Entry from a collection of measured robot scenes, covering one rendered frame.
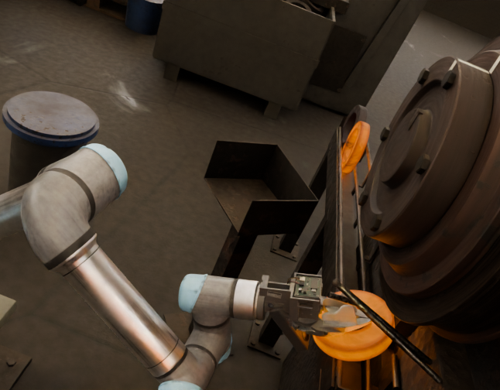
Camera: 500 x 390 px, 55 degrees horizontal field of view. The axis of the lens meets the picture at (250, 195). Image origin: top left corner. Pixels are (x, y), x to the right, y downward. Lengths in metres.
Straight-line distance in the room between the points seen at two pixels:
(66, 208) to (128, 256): 1.13
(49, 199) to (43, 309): 0.94
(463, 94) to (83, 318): 1.40
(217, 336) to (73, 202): 0.38
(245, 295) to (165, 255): 1.11
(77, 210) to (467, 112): 0.60
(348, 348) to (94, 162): 0.56
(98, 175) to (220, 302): 0.32
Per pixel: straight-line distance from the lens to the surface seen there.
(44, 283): 1.82
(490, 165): 0.61
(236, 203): 1.35
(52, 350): 1.66
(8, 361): 1.61
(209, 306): 0.93
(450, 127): 0.62
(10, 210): 1.06
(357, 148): 1.65
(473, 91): 0.66
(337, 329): 0.93
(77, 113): 1.88
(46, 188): 0.85
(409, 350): 0.79
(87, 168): 0.90
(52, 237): 0.83
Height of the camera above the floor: 1.38
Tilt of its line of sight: 34 degrees down
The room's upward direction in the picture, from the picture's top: 23 degrees clockwise
